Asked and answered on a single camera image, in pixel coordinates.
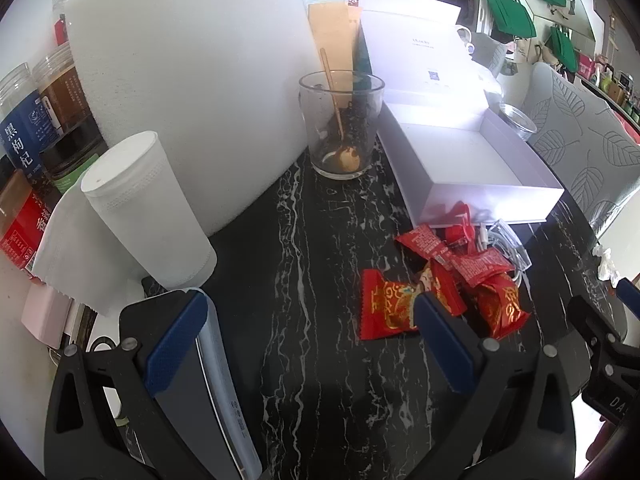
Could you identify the white paper towel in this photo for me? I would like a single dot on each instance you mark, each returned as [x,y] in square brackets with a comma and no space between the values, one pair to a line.
[65,250]

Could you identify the pink box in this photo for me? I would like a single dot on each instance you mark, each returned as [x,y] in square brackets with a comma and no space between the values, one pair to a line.
[45,312]

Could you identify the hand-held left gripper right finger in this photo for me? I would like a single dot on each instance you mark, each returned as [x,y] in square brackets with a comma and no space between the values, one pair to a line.
[440,340]

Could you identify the teal box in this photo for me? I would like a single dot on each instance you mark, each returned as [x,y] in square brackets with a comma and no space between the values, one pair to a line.
[364,57]

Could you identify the white mug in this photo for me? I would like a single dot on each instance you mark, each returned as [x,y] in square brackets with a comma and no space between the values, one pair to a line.
[465,37]

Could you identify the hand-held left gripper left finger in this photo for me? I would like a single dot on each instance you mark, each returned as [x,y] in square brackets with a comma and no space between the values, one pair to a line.
[177,340]

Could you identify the grey flat device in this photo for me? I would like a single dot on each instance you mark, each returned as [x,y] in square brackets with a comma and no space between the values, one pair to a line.
[220,410]

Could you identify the red food packet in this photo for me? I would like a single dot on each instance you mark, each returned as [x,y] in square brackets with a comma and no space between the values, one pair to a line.
[20,230]

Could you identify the clear plastic bag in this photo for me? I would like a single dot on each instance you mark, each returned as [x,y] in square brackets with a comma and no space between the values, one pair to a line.
[517,257]

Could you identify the brown paper envelope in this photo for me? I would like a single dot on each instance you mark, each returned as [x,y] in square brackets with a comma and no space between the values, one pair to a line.
[332,35]

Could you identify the red gold-print candy packet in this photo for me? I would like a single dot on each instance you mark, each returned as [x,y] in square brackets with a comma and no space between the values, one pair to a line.
[385,305]
[505,310]

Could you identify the long red snack packet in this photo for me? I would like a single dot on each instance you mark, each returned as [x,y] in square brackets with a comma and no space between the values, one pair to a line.
[422,242]

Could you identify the clear glass cup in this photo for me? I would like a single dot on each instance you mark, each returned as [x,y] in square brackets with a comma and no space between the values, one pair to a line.
[312,125]

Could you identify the blue-label jar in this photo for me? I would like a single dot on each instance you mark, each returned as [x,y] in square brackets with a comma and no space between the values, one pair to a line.
[22,125]

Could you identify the white gift box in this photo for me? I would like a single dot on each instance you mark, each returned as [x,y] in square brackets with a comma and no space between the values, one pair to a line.
[450,125]

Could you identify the crumpled white tissue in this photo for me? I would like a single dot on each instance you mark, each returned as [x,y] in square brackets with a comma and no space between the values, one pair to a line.
[607,265]

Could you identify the white foam board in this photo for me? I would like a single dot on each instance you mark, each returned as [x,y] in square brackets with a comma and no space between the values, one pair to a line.
[190,85]

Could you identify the red plastic fan toy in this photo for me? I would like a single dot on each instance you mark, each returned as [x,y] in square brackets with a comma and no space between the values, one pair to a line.
[462,232]

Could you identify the row of countertop items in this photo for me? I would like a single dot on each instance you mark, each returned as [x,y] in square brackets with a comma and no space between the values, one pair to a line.
[610,85]

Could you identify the grey leaf-pattern chair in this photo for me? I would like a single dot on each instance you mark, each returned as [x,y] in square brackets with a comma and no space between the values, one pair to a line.
[590,150]

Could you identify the wooden spoon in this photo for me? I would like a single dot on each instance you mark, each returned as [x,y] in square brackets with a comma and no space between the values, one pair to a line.
[345,160]

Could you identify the dark green-label jar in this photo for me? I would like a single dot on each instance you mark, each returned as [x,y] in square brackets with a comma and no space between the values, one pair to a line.
[65,160]

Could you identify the small red snack packet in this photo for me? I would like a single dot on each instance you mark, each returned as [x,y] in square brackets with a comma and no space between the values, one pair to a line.
[477,265]

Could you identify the small glass bowl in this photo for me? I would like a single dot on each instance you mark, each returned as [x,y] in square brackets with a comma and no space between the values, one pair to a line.
[517,122]

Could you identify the green tote bag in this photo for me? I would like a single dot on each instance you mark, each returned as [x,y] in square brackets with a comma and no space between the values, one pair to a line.
[510,12]

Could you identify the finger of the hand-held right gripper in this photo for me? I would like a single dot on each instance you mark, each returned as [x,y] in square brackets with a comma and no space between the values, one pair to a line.
[629,291]
[585,310]

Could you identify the brown jar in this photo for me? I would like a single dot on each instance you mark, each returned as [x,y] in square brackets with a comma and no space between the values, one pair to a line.
[62,90]

